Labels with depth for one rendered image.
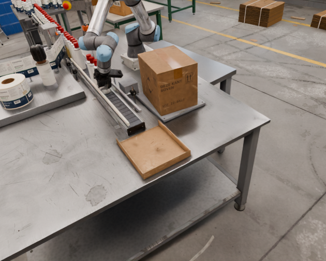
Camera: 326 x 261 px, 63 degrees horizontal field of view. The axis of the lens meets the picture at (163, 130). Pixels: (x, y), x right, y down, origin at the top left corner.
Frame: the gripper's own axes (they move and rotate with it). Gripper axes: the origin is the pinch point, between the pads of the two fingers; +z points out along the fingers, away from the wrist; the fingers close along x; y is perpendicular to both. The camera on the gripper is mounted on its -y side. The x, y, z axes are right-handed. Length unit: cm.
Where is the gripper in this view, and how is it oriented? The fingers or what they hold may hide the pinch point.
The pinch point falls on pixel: (107, 87)
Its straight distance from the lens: 172.4
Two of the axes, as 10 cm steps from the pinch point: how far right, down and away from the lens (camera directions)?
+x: 4.9, 8.2, -2.8
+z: -1.9, 4.2, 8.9
